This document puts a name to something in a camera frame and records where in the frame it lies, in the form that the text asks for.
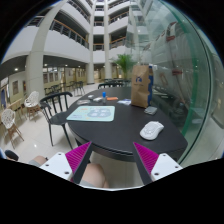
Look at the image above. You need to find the blue white leaflet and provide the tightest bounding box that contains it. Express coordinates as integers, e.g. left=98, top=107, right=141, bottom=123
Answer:
left=117, top=99, right=131, bottom=105

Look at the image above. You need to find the orange flat card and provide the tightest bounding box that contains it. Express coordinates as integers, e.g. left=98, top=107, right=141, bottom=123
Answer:
left=107, top=97, right=118, bottom=101

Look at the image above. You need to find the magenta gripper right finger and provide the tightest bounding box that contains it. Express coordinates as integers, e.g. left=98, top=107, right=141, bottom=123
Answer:
left=133, top=142, right=159, bottom=185

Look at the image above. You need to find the white lattice chair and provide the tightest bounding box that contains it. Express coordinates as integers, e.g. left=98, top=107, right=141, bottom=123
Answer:
left=24, top=91, right=41, bottom=116
left=1, top=109, right=22, bottom=144

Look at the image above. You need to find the white small box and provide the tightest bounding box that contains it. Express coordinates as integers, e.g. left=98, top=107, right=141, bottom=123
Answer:
left=93, top=97, right=102, bottom=102

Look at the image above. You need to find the round black table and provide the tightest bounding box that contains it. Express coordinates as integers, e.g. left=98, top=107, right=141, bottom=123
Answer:
left=66, top=86, right=189, bottom=163

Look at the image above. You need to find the green potted palm plant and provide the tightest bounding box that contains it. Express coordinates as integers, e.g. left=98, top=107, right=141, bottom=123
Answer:
left=111, top=54, right=135, bottom=78

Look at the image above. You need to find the black chair behind table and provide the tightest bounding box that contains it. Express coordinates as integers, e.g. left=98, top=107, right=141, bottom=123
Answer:
left=98, top=82, right=124, bottom=89

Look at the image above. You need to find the white lattice chair near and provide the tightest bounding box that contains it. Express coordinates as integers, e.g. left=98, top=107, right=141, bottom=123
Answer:
left=1, top=109, right=22, bottom=144

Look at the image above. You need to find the light blue mouse pad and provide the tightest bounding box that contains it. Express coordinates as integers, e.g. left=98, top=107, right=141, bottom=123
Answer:
left=67, top=106, right=115, bottom=122

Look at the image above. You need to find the white lattice chair far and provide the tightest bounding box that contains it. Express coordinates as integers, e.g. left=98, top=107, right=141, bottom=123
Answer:
left=24, top=91, right=41, bottom=116

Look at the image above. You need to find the black slatted chair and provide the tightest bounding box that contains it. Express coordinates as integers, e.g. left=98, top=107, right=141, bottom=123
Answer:
left=40, top=91, right=72, bottom=148

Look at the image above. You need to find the white computer mouse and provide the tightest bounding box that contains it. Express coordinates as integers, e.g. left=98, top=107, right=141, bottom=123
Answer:
left=140, top=121, right=164, bottom=140

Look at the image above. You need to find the small blue-capped bottle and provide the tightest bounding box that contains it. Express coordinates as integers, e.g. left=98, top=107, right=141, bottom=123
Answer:
left=102, top=92, right=107, bottom=104

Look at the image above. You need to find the person's bare knee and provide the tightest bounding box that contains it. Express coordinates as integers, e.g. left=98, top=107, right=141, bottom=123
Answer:
left=80, top=163, right=109, bottom=188

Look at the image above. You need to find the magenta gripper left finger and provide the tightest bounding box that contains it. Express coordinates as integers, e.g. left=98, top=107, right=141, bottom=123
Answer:
left=66, top=142, right=92, bottom=184

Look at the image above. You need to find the small grey pouch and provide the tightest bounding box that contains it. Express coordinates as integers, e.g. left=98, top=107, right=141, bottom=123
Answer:
left=144, top=106, right=157, bottom=115

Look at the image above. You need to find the brown paper bag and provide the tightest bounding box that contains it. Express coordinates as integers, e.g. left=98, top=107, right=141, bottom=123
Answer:
left=131, top=65, right=153, bottom=108

